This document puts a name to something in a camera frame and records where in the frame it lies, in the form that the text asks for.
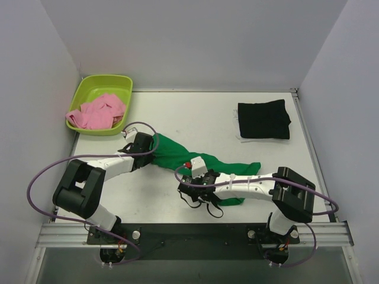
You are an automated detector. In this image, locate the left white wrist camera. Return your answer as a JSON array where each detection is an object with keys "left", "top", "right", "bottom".
[{"left": 121, "top": 127, "right": 138, "bottom": 143}]

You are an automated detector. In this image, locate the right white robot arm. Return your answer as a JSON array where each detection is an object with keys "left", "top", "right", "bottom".
[{"left": 174, "top": 167, "right": 316, "bottom": 235}]

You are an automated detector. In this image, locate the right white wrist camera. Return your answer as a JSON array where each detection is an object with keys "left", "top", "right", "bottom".
[{"left": 184, "top": 156, "right": 208, "bottom": 178}]

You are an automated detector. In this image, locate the green t shirt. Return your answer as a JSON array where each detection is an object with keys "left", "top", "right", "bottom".
[{"left": 150, "top": 133, "right": 262, "bottom": 206}]

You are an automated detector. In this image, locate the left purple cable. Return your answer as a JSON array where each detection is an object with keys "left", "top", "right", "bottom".
[{"left": 26, "top": 121, "right": 161, "bottom": 266}]

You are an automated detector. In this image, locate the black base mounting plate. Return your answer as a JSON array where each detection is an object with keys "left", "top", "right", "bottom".
[{"left": 86, "top": 223, "right": 300, "bottom": 261}]

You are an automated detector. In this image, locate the folded black t shirt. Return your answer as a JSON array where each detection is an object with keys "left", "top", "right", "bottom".
[{"left": 237, "top": 99, "right": 291, "bottom": 140}]

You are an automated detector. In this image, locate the pink t shirt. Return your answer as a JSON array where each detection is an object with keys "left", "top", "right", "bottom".
[{"left": 65, "top": 93, "right": 126, "bottom": 130}]

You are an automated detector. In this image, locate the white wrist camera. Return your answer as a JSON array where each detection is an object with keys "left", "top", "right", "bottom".
[
  {"left": 184, "top": 156, "right": 208, "bottom": 178},
  {"left": 121, "top": 127, "right": 138, "bottom": 143}
]

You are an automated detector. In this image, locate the green plastic basin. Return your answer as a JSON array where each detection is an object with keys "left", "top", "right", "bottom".
[{"left": 66, "top": 75, "right": 133, "bottom": 136}]

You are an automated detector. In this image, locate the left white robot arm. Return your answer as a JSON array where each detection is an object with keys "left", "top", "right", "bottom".
[{"left": 53, "top": 132, "right": 153, "bottom": 244}]

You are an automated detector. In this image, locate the aluminium frame rail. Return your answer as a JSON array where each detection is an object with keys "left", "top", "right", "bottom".
[{"left": 37, "top": 222, "right": 354, "bottom": 248}]

